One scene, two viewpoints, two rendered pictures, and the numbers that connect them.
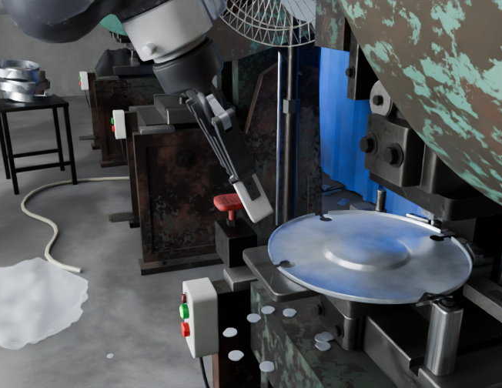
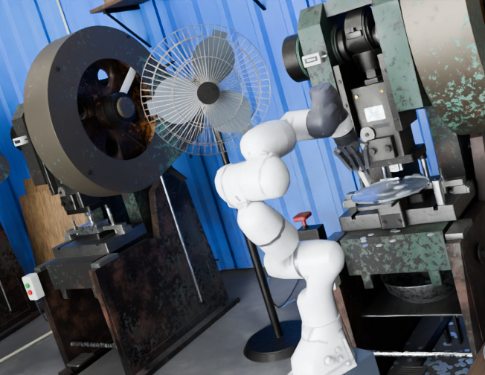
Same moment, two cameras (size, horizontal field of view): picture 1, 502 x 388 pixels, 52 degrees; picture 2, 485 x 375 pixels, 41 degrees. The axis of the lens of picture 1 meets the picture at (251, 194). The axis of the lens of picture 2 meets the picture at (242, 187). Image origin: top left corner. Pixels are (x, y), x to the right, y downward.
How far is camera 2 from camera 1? 1.83 m
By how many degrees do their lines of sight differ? 35
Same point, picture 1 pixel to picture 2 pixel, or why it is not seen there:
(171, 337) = not seen: outside the picture
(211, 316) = not seen: hidden behind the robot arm
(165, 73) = (347, 138)
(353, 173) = not seen: hidden behind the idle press
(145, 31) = (344, 126)
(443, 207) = (410, 158)
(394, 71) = (441, 104)
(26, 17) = (329, 129)
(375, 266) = (402, 188)
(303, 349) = (393, 234)
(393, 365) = (426, 216)
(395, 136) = (385, 141)
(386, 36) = (442, 98)
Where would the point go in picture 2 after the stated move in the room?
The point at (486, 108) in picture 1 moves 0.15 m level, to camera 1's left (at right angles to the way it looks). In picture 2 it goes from (465, 103) to (436, 116)
